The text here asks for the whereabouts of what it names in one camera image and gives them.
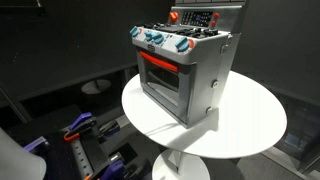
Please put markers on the small orange round button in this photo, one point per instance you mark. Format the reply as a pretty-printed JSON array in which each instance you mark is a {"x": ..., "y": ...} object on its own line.
[
  {"x": 213, "y": 23},
  {"x": 216, "y": 15}
]

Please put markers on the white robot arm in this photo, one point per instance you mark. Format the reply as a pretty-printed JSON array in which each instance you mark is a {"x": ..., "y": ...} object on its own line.
[{"x": 16, "y": 160}]

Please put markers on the grey oven door with window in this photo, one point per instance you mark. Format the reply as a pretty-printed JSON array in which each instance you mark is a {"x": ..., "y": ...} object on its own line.
[{"x": 160, "y": 85}]

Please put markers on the grey toy stove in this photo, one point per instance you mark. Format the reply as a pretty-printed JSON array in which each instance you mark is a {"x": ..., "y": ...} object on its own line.
[{"x": 203, "y": 76}]

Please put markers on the blue stove knob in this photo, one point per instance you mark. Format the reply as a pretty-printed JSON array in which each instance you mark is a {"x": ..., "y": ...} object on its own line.
[
  {"x": 148, "y": 35},
  {"x": 134, "y": 31},
  {"x": 158, "y": 39},
  {"x": 182, "y": 43}
]

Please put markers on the orange panel knob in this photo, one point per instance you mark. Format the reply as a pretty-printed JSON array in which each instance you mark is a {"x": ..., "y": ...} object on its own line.
[{"x": 173, "y": 16}]

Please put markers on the black keypad panel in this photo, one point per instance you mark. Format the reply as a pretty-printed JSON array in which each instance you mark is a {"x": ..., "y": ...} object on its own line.
[{"x": 197, "y": 18}]

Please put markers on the dark clamp with purple grip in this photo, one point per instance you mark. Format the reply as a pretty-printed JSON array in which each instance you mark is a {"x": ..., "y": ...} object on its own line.
[{"x": 110, "y": 128}]

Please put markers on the black ribbed griddle plate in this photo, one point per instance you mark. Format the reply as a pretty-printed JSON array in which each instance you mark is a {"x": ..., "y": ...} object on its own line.
[{"x": 163, "y": 27}]

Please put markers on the small round grey table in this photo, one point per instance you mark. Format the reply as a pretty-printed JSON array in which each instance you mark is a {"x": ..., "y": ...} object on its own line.
[{"x": 96, "y": 86}]

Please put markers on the black burner grate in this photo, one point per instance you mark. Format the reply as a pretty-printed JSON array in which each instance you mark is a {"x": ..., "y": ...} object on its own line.
[{"x": 198, "y": 32}]

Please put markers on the purple and orange clamp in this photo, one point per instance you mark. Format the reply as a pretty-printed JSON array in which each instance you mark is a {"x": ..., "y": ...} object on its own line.
[{"x": 81, "y": 121}]

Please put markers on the purple clamp with black jaw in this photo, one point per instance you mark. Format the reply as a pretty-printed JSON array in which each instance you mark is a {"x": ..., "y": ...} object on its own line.
[{"x": 113, "y": 168}]

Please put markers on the perforated metal bar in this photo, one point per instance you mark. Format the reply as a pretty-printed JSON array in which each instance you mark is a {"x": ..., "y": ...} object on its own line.
[{"x": 82, "y": 160}]

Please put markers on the dark shelf unit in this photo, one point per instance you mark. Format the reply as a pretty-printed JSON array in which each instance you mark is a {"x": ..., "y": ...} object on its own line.
[{"x": 300, "y": 133}]

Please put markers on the round white pedestal table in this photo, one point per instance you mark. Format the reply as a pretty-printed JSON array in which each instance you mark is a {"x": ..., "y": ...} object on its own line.
[{"x": 246, "y": 113}]

